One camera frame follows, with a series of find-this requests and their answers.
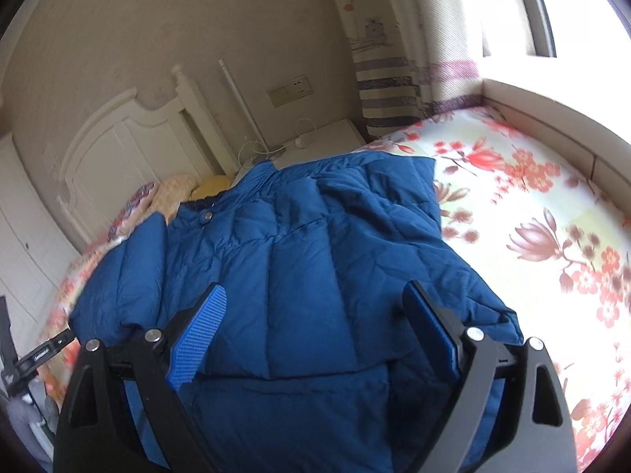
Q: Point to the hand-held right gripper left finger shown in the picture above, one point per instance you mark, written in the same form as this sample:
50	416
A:
197	335

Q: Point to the striped patterned curtain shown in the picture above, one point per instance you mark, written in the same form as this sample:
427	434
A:
394	59

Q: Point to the small white round device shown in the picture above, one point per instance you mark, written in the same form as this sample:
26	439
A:
303	142

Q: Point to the beige wall socket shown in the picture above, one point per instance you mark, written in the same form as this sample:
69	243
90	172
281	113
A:
291	89

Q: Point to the white wardrobe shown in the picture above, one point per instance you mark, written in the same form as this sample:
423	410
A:
24	256

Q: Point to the window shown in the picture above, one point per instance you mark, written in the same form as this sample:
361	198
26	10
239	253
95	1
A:
591	19

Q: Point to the blue puffer jacket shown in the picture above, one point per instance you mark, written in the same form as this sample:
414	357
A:
305	256

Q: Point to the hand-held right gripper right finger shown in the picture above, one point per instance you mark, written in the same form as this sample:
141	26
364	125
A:
434	335

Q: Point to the yellow pillow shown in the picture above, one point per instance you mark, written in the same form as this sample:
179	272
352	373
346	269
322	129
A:
190	191

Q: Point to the purple patterned pillow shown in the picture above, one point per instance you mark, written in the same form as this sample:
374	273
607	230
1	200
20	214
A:
133	207

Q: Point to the beige window ledge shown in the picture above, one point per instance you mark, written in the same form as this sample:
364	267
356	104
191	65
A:
542	113

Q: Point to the white pole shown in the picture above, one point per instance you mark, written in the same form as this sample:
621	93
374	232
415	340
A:
244	108

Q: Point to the white wooden headboard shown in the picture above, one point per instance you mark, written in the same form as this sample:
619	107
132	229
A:
123	157

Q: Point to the floral bed sheet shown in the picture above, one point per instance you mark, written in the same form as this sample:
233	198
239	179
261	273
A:
517	207

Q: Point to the white nightstand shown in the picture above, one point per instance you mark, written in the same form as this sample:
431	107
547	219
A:
330	140

